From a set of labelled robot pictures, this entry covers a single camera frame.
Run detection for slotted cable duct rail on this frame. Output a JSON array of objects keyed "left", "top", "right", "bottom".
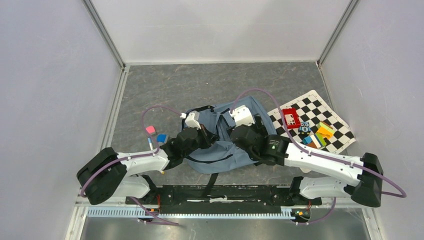
[{"left": 86, "top": 206, "right": 295, "bottom": 220}]

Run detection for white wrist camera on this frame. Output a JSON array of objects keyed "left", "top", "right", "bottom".
[
  {"left": 230, "top": 105, "right": 255, "bottom": 127},
  {"left": 179, "top": 110, "right": 201, "bottom": 130}
]

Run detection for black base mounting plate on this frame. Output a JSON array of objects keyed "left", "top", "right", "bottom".
[{"left": 138, "top": 185, "right": 322, "bottom": 214}]

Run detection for pink grey eraser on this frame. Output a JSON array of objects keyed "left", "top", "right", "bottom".
[{"left": 145, "top": 125, "right": 157, "bottom": 136}]

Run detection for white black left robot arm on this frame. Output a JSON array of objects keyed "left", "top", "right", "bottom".
[{"left": 76, "top": 125, "right": 219, "bottom": 205}]

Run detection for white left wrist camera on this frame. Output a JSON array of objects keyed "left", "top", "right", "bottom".
[{"left": 179, "top": 110, "right": 201, "bottom": 130}]

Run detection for blue cap marker pen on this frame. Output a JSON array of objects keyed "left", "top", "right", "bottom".
[{"left": 147, "top": 137, "right": 155, "bottom": 152}]

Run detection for striped colour block stack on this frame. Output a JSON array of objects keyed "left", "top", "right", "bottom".
[{"left": 302, "top": 133, "right": 327, "bottom": 149}]

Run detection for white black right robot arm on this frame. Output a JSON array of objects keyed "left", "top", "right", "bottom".
[{"left": 230, "top": 109, "right": 384, "bottom": 208}]

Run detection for red toy block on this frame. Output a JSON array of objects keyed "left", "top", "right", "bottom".
[{"left": 282, "top": 107, "right": 301, "bottom": 129}]

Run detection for blue pencil sharpener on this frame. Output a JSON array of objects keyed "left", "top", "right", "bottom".
[{"left": 156, "top": 133, "right": 169, "bottom": 144}]

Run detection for owl pattern eraser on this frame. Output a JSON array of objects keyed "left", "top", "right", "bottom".
[{"left": 298, "top": 121, "right": 311, "bottom": 135}]

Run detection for orange green toy blocks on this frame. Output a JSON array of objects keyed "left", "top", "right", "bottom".
[{"left": 315, "top": 121, "right": 336, "bottom": 140}]

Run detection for black white checkered mat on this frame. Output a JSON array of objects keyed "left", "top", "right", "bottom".
[{"left": 280, "top": 90, "right": 356, "bottom": 154}]

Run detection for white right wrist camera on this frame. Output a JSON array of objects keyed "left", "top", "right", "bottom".
[{"left": 230, "top": 105, "right": 255, "bottom": 127}]

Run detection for blue fabric backpack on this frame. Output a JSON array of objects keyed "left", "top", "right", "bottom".
[{"left": 180, "top": 95, "right": 278, "bottom": 198}]

